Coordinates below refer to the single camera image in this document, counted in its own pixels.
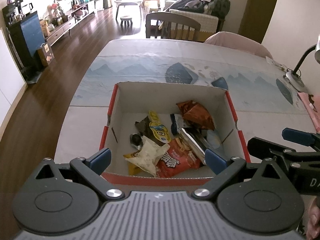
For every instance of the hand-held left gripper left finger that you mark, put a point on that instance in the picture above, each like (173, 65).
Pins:
(100, 160)

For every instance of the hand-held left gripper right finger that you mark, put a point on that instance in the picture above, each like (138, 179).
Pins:
(215, 161)

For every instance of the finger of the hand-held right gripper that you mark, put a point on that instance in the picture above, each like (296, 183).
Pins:
(262, 148)
(297, 133)

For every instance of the silver striped snack packet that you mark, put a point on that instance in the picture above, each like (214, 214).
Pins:
(195, 140)

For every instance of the orange yellow snack packet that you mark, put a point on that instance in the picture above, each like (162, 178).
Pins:
(130, 155)

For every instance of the red snack packet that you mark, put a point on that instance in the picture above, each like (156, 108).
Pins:
(177, 162)

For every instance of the brown snack packet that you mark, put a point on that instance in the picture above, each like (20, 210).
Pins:
(197, 116)

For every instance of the cream snack packet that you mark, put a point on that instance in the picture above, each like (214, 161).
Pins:
(150, 157)

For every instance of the blue and white snack packet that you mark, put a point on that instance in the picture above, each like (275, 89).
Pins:
(176, 123)

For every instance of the dark speckled snack packet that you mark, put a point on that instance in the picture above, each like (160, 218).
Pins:
(142, 126)

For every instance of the yellow cartoon snack packet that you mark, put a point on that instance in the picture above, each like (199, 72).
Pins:
(160, 132)

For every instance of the red and white cardboard box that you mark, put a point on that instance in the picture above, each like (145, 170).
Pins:
(155, 97)

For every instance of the person's right hand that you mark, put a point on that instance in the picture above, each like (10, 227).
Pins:
(315, 220)

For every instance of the pink cloth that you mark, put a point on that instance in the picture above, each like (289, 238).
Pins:
(313, 115)

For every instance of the grey desk lamp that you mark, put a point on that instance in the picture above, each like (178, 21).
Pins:
(295, 80)

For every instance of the pink covered chair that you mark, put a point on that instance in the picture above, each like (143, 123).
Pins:
(237, 43)

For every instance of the brown paper bag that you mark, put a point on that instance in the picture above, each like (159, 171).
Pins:
(45, 55)

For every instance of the white cabinet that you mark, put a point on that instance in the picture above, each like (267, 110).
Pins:
(10, 75)

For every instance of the long television cabinet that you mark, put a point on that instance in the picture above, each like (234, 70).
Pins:
(62, 28)

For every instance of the black cabinet with blue front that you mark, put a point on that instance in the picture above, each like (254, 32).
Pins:
(31, 35)

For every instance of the yellow package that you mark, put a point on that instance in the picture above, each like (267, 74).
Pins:
(45, 27)

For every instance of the small wooden stool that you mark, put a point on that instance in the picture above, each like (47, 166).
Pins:
(125, 18)

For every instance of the beige sofa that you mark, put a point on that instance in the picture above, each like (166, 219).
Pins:
(195, 17)

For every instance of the dark wooden dining chair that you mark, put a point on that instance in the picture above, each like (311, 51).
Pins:
(172, 18)

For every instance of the pile of dark clothes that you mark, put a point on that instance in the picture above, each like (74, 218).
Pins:
(220, 2)

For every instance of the flower ornament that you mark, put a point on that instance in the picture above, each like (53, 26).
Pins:
(53, 11)

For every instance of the round coffee table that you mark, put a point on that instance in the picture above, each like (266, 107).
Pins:
(127, 2)

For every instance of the glass kettle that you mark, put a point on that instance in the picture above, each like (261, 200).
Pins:
(27, 8)

